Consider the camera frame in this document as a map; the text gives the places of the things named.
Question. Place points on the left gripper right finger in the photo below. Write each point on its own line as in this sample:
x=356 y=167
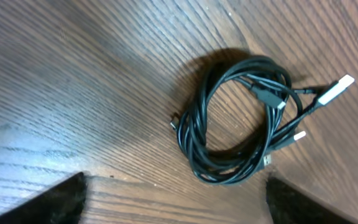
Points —
x=287 y=203

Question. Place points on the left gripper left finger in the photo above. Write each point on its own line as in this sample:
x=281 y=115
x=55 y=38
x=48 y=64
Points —
x=61 y=204

